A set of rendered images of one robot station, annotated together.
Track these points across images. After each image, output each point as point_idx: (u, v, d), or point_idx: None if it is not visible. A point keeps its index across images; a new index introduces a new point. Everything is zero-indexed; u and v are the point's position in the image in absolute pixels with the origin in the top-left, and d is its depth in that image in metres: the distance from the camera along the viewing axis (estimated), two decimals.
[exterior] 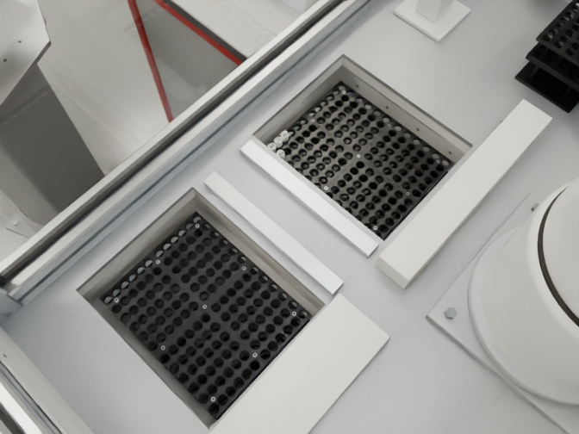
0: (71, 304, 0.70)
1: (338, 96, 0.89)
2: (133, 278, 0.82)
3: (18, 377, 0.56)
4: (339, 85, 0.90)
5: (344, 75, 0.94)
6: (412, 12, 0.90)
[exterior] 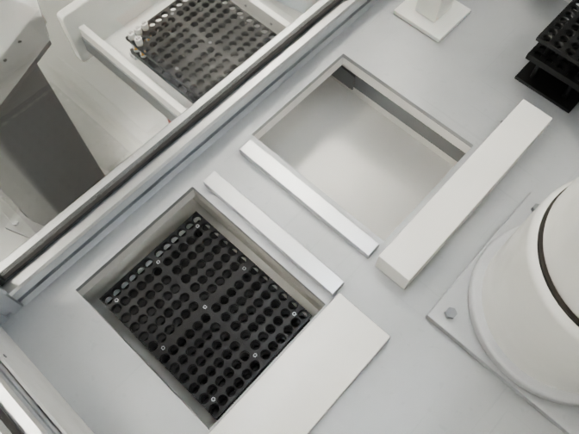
0: (71, 304, 0.70)
1: None
2: (133, 278, 0.82)
3: (18, 377, 0.56)
4: None
5: None
6: (412, 12, 0.90)
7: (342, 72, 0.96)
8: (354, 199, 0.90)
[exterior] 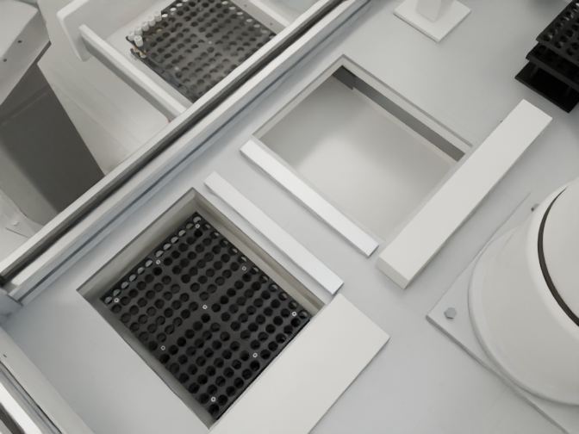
0: (71, 304, 0.70)
1: None
2: (133, 278, 0.82)
3: (18, 377, 0.56)
4: None
5: None
6: (412, 12, 0.90)
7: (342, 72, 0.96)
8: (354, 199, 0.90)
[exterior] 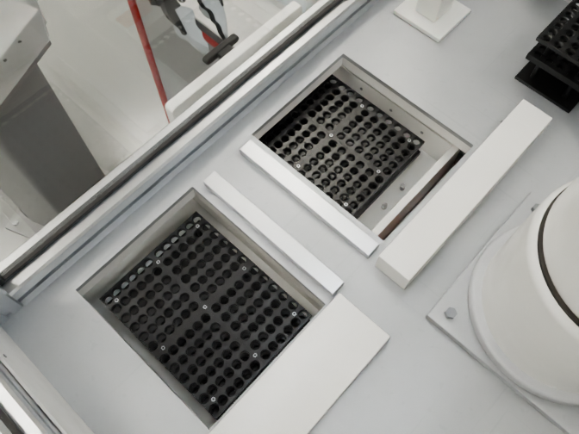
0: (71, 304, 0.70)
1: None
2: (133, 278, 0.82)
3: (18, 377, 0.56)
4: None
5: None
6: (412, 12, 0.90)
7: None
8: None
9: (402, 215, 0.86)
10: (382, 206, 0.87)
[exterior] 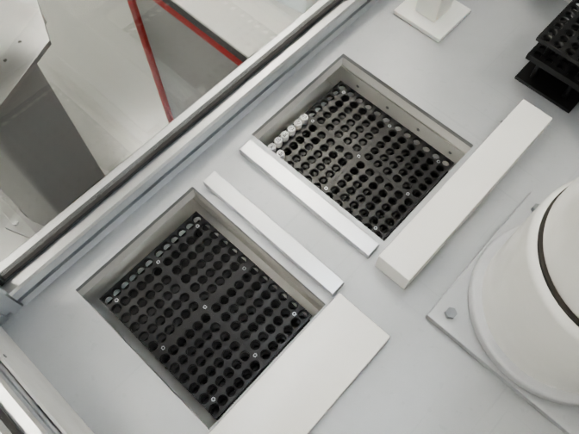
0: (71, 304, 0.70)
1: (338, 96, 0.89)
2: (133, 278, 0.82)
3: (18, 377, 0.56)
4: (339, 85, 0.90)
5: (344, 75, 0.94)
6: (412, 12, 0.90)
7: None
8: None
9: None
10: None
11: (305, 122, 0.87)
